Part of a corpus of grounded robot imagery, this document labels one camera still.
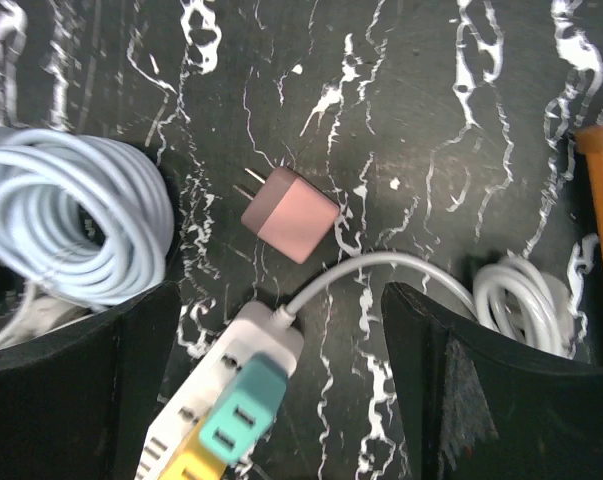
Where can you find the teal cube adapter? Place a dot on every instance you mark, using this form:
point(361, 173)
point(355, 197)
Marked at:
point(245, 410)

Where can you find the pink cube adapter top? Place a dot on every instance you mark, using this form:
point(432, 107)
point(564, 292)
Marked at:
point(288, 213)

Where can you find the white slanted power strip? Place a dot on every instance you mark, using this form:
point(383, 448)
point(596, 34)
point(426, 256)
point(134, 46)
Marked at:
point(258, 329)

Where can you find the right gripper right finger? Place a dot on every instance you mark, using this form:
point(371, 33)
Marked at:
point(477, 405)

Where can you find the yellow cube adapter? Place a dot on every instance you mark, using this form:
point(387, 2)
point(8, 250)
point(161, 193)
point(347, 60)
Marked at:
point(192, 461)

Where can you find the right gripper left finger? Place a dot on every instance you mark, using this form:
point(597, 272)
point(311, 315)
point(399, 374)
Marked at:
point(76, 403)

